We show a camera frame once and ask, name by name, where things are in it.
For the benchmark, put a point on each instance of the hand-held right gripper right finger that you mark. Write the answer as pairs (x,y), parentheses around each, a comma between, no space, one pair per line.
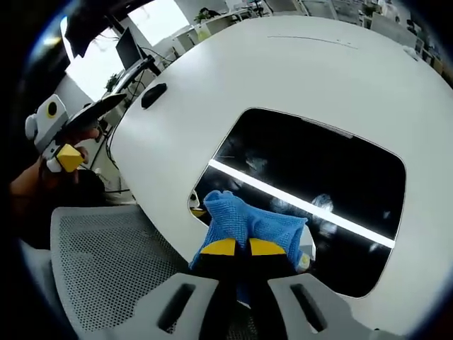
(283,297)

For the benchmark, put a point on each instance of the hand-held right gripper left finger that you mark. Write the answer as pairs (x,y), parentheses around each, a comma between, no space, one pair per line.
(191,304)

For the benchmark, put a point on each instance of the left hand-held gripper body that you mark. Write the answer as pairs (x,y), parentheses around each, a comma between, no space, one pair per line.
(47,120)

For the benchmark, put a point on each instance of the blue cleaning cloth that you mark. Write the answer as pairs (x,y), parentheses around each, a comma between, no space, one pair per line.
(247,223)

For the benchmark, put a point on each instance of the black mirror with white frame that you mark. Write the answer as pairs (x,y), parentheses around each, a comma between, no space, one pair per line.
(318,184)

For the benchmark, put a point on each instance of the person's left hand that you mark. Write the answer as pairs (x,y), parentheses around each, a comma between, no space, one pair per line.
(85,136)

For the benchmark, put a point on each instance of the green potted plant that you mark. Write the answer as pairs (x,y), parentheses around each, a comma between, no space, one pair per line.
(112,82)

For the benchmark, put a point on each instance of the black computer mouse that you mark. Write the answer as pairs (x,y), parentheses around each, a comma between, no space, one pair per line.
(153,95)

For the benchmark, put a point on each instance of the black monitor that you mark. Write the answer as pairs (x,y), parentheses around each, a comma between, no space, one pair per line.
(129,47)

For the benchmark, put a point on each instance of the white mesh office chair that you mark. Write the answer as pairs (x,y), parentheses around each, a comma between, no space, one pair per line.
(117,262)

